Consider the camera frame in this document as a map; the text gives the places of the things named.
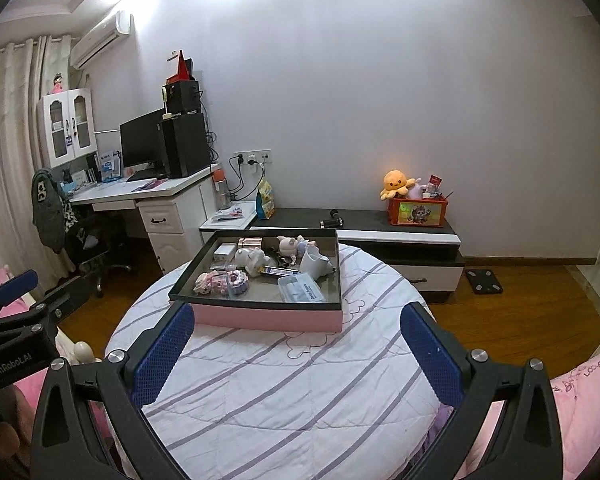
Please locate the white wall socket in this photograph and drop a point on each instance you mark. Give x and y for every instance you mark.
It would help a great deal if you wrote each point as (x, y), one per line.
(252, 157)

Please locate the pink storage tray box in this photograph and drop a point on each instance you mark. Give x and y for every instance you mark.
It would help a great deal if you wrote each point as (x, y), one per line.
(265, 317)

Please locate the yellow blue snack bag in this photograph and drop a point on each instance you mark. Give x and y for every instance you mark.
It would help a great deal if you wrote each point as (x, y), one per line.
(266, 202)

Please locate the black bathroom scale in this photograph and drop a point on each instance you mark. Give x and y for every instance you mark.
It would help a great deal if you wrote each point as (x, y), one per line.
(484, 281)

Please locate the pig figurine toy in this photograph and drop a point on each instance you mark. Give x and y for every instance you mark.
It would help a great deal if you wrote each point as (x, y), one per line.
(292, 246)

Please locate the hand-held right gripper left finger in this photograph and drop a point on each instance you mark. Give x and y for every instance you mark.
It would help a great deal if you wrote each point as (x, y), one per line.
(162, 355)

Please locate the white charger adapter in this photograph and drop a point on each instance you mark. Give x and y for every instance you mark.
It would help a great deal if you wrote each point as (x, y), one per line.
(225, 251)

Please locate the white desk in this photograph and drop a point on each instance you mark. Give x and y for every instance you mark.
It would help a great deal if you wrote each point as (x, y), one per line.
(165, 230)

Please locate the small printed packet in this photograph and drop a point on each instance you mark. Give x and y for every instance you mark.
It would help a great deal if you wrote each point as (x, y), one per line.
(227, 215)

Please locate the beige curtain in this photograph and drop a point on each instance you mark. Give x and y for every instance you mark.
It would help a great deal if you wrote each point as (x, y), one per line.
(5, 160)

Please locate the black computer monitor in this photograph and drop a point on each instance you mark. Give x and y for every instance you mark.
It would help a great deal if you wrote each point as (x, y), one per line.
(140, 140)

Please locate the white animal figurine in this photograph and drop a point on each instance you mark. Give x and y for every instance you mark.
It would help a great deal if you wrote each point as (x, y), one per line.
(250, 262)

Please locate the person's left hand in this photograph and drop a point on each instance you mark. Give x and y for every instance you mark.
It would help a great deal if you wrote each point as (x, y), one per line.
(2, 442)

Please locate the pink book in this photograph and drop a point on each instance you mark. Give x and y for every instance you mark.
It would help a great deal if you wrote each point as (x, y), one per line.
(145, 185)

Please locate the orange octopus plush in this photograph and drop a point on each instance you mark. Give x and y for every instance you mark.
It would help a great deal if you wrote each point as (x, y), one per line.
(395, 182)

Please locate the blue white box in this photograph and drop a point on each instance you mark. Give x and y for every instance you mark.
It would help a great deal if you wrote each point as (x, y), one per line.
(111, 166)

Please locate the black computer tower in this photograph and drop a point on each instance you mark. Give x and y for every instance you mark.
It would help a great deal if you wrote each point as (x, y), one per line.
(187, 145)

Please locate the purple plush toy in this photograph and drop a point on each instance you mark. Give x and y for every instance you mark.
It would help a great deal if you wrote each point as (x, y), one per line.
(415, 191)

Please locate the pink striped small packet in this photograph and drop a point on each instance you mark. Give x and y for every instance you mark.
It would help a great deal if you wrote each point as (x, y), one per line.
(210, 282)

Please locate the red card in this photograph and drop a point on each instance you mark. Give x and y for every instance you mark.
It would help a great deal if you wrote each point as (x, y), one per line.
(435, 181)

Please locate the red printed toy box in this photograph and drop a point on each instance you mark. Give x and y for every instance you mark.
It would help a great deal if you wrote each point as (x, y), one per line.
(419, 212)

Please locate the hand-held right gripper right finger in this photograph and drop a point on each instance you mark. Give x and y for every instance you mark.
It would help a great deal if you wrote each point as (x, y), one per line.
(430, 355)

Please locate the black white tv stand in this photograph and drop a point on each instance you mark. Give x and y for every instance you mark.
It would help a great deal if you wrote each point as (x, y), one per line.
(380, 240)

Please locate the small doll figurine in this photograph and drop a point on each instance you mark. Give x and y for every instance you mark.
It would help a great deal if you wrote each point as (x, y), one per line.
(58, 84)

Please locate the clear water bottle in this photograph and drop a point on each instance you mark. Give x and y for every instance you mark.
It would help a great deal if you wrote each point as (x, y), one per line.
(221, 192)

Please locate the black speaker box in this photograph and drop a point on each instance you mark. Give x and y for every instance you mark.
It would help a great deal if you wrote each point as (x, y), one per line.
(182, 97)

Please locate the white air conditioner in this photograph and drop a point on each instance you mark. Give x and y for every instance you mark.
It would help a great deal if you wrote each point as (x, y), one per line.
(100, 37)

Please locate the rose gold cylinder jar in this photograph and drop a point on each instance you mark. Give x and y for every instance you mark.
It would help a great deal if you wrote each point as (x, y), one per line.
(250, 244)

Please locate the grey jacket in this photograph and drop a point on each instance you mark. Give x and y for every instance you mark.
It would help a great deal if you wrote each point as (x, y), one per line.
(47, 210)

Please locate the black keyboard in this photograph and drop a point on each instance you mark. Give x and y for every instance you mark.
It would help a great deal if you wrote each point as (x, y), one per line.
(147, 175)

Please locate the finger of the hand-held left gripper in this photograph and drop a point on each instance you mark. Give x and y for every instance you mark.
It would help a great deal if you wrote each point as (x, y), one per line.
(15, 287)

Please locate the black office chair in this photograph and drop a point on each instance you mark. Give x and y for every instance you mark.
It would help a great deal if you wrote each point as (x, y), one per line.
(95, 245)

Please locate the red paper bag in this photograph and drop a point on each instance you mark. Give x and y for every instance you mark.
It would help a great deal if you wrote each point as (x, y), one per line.
(180, 69)

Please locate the white glass door cabinet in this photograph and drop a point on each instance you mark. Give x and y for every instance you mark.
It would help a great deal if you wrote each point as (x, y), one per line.
(67, 125)

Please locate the pink embroidered blanket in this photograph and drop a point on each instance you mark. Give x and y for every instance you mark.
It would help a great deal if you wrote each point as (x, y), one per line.
(575, 410)

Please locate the blue yellow small tube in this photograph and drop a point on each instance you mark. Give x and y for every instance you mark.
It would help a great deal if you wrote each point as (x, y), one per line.
(280, 271)

